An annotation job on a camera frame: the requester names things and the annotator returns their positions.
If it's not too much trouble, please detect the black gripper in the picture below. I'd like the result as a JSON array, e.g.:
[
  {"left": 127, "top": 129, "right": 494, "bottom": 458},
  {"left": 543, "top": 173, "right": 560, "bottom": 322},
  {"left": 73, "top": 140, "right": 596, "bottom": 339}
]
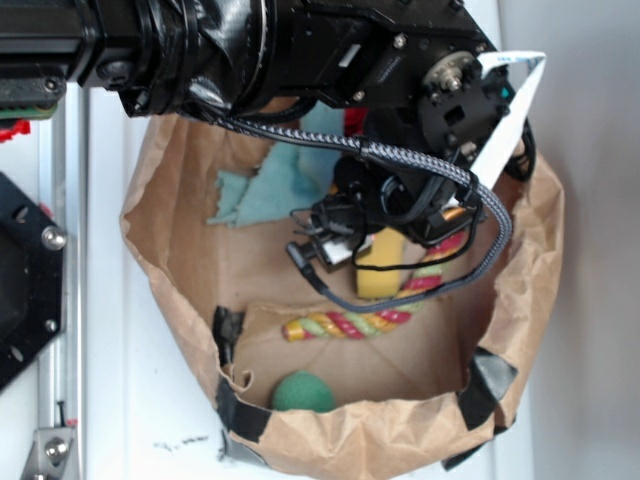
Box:
[{"left": 286, "top": 136, "right": 483, "bottom": 273}]

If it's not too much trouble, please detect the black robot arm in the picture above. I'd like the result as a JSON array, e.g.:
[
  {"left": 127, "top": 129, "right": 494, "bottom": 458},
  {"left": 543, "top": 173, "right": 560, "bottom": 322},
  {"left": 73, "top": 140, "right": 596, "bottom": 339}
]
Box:
[{"left": 1, "top": 1, "right": 515, "bottom": 272}]

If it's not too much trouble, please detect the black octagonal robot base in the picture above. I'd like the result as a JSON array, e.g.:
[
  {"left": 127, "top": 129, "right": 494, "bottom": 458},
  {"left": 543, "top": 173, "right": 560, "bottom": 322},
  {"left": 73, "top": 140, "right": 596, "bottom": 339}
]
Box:
[{"left": 1, "top": 175, "right": 66, "bottom": 389}]

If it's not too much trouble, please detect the yellow sponge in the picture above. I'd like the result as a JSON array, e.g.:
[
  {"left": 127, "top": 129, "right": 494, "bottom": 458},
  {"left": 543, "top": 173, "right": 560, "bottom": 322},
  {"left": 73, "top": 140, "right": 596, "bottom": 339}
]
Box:
[{"left": 356, "top": 228, "right": 404, "bottom": 300}]

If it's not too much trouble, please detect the green sponge ball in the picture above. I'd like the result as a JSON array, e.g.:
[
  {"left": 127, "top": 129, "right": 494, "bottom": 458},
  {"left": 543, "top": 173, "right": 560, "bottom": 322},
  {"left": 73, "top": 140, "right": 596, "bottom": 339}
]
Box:
[{"left": 271, "top": 371, "right": 336, "bottom": 413}]

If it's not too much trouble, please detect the teal microfibre cloth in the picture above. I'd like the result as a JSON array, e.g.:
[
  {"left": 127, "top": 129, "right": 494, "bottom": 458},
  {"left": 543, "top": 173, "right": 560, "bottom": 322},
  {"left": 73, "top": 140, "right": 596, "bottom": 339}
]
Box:
[{"left": 206, "top": 102, "right": 346, "bottom": 227}]

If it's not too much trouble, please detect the red crumpled tissue paper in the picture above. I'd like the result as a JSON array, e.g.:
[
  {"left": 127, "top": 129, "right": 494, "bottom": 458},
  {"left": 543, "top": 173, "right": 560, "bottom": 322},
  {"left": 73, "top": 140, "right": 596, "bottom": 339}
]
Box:
[{"left": 343, "top": 108, "right": 369, "bottom": 137}]

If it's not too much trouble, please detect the brown paper bag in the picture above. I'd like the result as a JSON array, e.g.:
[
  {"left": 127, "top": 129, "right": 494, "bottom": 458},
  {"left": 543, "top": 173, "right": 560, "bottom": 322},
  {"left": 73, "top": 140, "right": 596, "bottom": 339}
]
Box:
[{"left": 121, "top": 115, "right": 565, "bottom": 479}]

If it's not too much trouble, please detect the multicolour twisted rope toy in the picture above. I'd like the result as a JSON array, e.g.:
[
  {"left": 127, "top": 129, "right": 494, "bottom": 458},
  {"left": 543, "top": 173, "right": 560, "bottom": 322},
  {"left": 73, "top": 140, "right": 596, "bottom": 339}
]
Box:
[{"left": 282, "top": 229, "right": 467, "bottom": 341}]

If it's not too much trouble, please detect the grey braided cable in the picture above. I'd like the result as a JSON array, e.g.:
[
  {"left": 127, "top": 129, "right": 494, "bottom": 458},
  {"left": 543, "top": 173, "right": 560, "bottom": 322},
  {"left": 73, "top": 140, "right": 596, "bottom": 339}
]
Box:
[{"left": 199, "top": 115, "right": 514, "bottom": 315}]

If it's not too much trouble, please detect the white flat ribbon cable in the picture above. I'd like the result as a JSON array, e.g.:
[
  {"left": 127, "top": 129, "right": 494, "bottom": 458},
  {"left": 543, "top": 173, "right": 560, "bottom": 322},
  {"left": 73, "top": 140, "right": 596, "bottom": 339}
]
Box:
[{"left": 473, "top": 50, "right": 548, "bottom": 187}]

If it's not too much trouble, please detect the aluminium extrusion rail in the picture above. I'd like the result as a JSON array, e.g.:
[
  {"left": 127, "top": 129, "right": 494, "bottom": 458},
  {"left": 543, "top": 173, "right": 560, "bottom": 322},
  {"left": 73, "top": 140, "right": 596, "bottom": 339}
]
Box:
[{"left": 36, "top": 83, "right": 88, "bottom": 479}]

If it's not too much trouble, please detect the metal corner bracket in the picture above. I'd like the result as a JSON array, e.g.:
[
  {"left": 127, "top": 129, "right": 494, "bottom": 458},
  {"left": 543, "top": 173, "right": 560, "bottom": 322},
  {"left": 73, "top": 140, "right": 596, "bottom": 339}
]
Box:
[{"left": 20, "top": 427, "right": 80, "bottom": 480}]

